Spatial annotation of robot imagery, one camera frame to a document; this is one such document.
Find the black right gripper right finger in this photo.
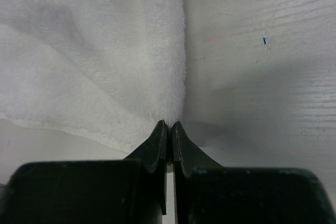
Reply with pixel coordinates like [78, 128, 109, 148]
[171, 122, 335, 223]

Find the white towel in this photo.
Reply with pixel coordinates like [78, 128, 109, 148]
[1, 0, 186, 152]

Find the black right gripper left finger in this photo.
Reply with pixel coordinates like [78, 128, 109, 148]
[1, 121, 168, 223]

